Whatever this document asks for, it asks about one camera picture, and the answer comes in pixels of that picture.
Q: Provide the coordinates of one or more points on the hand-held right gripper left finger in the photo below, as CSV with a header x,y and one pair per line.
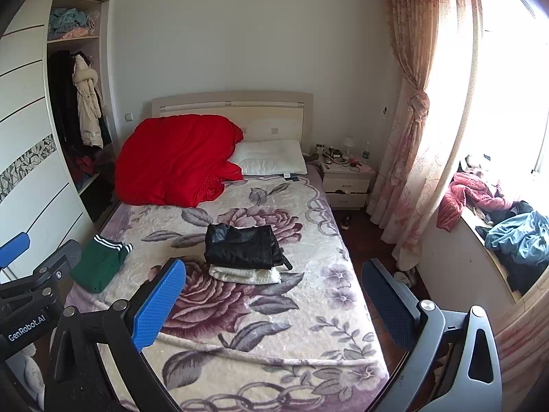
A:
x,y
158,304

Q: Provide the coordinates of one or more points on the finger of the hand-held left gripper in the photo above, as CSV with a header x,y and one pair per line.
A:
x,y
64,259
13,251

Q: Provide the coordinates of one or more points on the pair of slippers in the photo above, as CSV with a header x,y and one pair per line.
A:
x,y
405,277

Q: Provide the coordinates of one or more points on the white fleece garment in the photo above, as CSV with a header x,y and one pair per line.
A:
x,y
240,274

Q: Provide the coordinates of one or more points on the cream window ledge cabinet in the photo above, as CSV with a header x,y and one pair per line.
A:
x,y
454,257

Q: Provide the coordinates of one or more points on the red quilt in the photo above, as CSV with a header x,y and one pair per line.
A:
x,y
171,158

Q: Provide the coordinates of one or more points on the white pillow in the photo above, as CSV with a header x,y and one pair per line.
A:
x,y
270,156

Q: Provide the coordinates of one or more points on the black leather jacket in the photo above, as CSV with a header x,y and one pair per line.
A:
x,y
240,244

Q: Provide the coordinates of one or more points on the person's left hand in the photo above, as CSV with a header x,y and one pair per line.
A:
x,y
32,377

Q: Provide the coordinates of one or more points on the dark clothes heap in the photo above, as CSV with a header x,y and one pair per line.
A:
x,y
508,210

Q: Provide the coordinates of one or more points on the bright window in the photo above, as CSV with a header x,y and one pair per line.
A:
x,y
514,73

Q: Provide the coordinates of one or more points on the cream hanging down coat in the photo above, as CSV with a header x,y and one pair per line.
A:
x,y
88,103

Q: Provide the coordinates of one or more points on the dark hanging coats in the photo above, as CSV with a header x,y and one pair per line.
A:
x,y
62,103

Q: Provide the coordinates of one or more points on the small white table lamp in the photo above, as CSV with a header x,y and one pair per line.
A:
x,y
349,145

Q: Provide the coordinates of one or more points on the beige wooden bed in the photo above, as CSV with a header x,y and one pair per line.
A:
x,y
266,116

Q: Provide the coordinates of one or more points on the dark small floor bottle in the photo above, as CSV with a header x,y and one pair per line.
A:
x,y
345,222

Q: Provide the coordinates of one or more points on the green garment with white stripes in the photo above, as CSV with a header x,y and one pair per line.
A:
x,y
96,266

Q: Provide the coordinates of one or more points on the floral plush blanket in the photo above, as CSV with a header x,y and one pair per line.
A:
x,y
257,309

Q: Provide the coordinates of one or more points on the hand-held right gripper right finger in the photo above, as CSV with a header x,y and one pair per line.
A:
x,y
390,304

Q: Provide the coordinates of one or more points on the clear plastic bottle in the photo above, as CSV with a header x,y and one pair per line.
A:
x,y
366,151

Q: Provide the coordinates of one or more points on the white sliding-door wardrobe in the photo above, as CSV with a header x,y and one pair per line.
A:
x,y
25,158

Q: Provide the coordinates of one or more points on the pink floral tied curtain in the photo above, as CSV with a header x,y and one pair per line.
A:
x,y
411,51

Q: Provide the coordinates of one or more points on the pile of clothes on shelf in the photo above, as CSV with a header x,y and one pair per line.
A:
x,y
70,21

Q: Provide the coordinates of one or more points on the white nightstand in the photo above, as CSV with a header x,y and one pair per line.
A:
x,y
347,184

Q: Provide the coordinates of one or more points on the blue jacket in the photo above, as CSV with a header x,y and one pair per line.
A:
x,y
519,236

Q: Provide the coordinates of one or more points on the red clothes heap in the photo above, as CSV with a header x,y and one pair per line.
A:
x,y
88,164

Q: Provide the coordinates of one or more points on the pink fleece robe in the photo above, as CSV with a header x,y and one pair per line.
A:
x,y
463,193

